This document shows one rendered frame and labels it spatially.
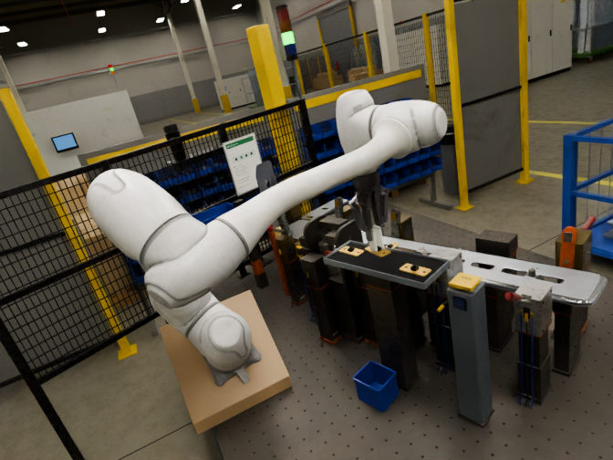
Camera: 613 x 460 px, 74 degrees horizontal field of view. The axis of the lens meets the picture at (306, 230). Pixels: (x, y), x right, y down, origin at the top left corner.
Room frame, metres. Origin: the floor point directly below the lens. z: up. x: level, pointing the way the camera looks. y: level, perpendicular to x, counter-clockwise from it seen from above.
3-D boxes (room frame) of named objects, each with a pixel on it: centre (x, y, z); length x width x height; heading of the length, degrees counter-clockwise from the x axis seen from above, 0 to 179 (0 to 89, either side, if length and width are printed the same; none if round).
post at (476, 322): (0.89, -0.36, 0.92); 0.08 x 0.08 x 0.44; 39
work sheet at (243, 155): (2.33, 0.25, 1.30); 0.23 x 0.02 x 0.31; 129
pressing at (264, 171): (2.05, 0.14, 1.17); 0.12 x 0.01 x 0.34; 129
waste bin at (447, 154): (4.54, -1.91, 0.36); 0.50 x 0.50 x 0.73
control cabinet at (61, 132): (7.50, 3.26, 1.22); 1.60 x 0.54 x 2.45; 111
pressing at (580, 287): (1.47, -0.33, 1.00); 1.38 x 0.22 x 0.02; 39
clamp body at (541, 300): (0.91, -0.55, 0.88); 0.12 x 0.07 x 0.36; 129
